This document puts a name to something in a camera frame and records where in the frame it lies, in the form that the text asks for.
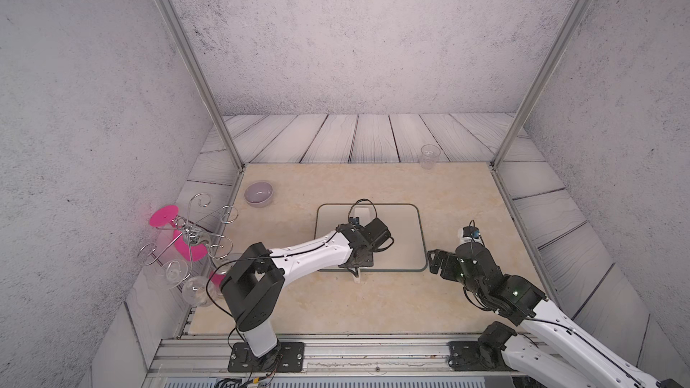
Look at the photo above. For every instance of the clear plastic cup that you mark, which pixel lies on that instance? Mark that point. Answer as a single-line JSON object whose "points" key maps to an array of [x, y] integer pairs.
{"points": [[429, 156]]}

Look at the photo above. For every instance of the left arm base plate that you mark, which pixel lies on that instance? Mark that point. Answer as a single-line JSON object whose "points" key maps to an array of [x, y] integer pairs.
{"points": [[286, 357]]}

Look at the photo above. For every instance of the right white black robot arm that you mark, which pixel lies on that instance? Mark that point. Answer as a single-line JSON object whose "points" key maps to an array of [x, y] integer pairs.
{"points": [[535, 336]]}

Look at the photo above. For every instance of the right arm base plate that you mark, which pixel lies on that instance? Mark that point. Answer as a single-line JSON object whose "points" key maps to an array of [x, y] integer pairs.
{"points": [[474, 356]]}

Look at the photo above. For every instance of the white green-edged cutting board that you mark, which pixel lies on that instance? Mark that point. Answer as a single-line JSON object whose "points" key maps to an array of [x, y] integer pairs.
{"points": [[408, 253]]}

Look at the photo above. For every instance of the metal wire glass rack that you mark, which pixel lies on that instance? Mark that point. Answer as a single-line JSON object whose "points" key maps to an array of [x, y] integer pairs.
{"points": [[226, 215]]}

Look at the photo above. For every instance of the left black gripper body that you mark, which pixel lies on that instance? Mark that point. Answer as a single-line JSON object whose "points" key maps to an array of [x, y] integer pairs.
{"points": [[367, 262]]}

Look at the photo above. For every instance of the aluminium mounting rail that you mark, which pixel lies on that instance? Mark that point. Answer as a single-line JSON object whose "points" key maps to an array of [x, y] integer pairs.
{"points": [[330, 361]]}

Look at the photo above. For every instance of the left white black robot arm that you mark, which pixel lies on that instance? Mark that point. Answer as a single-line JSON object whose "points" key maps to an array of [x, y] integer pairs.
{"points": [[252, 286]]}

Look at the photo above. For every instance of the pink plastic wine glass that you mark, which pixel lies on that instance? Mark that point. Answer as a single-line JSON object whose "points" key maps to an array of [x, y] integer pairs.
{"points": [[188, 243]]}

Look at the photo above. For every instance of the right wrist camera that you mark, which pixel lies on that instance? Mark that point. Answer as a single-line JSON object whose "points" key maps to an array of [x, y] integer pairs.
{"points": [[469, 234]]}

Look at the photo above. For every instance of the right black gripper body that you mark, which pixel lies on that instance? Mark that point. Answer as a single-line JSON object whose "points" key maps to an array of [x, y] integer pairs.
{"points": [[452, 270]]}

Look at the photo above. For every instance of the clear wine glass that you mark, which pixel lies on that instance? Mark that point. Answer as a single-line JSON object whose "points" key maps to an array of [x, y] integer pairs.
{"points": [[198, 292]]}

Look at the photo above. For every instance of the purple bowl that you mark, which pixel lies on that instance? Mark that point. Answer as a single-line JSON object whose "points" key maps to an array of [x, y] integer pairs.
{"points": [[259, 194]]}

